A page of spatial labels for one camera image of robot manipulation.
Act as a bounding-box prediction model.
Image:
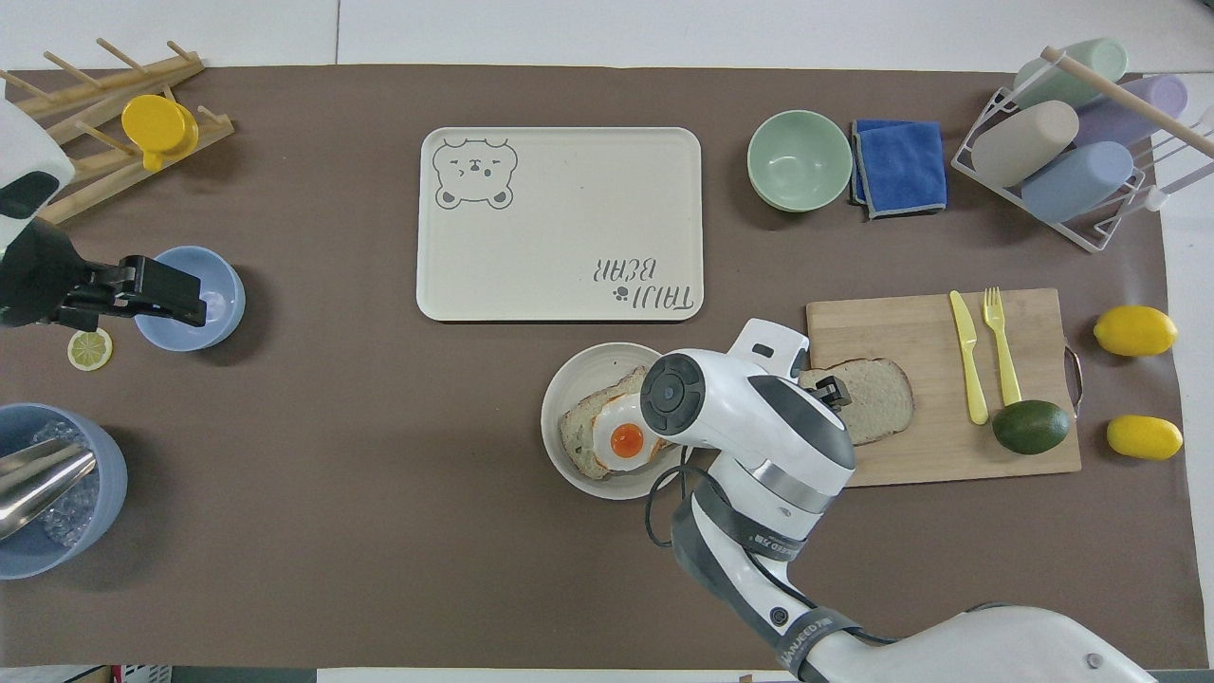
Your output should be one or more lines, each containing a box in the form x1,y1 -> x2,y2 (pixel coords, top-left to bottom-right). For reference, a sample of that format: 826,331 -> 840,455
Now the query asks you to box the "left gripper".
0,218 -> 94,329

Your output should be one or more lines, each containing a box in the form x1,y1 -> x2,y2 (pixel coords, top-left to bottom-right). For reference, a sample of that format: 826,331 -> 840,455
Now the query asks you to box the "cream plate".
541,341 -> 699,502

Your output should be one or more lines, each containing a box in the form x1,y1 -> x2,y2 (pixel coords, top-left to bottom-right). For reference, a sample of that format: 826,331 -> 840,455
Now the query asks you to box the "bread slice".
800,358 -> 916,448

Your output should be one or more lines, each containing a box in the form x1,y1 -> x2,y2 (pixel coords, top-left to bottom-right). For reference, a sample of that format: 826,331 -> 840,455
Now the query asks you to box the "lemon slice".
66,327 -> 114,372

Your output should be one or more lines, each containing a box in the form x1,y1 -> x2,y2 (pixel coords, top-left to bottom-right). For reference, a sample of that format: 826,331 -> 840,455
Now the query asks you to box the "wooden cutting board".
805,287 -> 1085,489

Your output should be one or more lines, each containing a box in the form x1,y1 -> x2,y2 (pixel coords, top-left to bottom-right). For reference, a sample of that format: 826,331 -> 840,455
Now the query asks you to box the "yellow plastic knife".
949,290 -> 990,426

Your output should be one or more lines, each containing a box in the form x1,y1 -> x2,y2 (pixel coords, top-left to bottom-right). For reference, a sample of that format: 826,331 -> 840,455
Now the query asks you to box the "yellow plastic fork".
982,286 -> 1023,408

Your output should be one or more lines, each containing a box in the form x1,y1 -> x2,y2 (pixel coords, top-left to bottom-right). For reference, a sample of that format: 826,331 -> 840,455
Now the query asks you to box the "wooden dish rack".
0,38 -> 236,225

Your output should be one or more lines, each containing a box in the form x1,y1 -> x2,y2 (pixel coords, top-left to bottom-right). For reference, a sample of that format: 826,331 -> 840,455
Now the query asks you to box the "light blue bowl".
133,245 -> 247,353

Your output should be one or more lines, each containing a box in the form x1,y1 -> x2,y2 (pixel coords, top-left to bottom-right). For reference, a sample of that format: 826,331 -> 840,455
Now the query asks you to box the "yellow plastic cup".
121,93 -> 201,173

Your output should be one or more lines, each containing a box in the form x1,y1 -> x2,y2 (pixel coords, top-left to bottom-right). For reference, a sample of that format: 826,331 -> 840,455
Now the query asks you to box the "avocado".
992,399 -> 1074,456

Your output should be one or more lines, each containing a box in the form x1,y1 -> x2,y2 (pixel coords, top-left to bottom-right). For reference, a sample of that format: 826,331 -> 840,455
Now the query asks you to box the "metal scoop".
0,441 -> 99,543

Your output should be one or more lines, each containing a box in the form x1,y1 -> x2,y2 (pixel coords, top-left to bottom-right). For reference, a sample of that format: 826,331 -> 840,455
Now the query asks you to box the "blue ice bucket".
0,403 -> 129,581

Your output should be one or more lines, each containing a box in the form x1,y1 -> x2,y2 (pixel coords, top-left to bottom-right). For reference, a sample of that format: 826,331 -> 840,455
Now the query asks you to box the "green bowl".
746,110 -> 854,212

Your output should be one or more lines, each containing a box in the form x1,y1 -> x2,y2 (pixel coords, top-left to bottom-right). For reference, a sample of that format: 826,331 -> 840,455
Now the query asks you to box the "blue cloth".
850,119 -> 949,220

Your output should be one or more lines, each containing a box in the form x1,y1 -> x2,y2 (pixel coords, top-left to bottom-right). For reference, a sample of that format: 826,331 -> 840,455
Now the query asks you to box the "fried egg on toast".
559,365 -> 667,481

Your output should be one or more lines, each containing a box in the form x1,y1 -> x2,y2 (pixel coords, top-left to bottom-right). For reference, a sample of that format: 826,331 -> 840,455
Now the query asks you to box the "beige tumbler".
972,100 -> 1081,189

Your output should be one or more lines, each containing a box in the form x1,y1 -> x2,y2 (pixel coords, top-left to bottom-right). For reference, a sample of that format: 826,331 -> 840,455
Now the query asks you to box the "cream tray with bear print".
415,126 -> 705,323

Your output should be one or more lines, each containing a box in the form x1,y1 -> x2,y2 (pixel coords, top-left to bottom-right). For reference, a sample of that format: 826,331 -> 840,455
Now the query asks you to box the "blue tumbler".
1021,140 -> 1135,225

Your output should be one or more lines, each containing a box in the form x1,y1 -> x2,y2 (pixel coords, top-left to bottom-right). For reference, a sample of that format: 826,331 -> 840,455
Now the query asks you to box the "green tumbler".
1012,38 -> 1130,111

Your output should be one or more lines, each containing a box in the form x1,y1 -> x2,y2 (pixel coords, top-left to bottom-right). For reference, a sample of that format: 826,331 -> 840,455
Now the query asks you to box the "wooden rod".
1040,46 -> 1214,160

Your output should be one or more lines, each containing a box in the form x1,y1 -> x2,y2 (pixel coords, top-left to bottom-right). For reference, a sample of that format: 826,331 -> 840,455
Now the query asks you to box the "purple tumbler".
1072,74 -> 1190,149

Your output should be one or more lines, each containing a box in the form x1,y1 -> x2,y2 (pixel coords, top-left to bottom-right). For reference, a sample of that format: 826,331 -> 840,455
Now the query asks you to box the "black cable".
645,463 -> 714,553

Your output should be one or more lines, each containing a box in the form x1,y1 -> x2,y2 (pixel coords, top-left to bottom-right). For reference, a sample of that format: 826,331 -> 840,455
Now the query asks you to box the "white wire rack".
951,47 -> 1214,253

